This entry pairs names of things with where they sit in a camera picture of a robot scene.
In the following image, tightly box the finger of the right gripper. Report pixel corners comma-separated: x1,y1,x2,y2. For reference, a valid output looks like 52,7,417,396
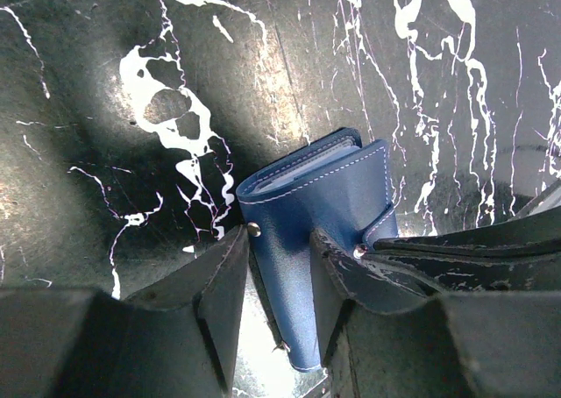
363,216,560,293

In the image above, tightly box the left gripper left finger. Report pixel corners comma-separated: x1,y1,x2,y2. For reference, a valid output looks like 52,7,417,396
1,225,250,397

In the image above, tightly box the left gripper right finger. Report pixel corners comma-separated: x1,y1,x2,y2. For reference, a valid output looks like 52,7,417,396
314,248,560,397

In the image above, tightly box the blue card holder wallet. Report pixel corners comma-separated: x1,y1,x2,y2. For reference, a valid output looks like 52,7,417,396
236,128,398,373

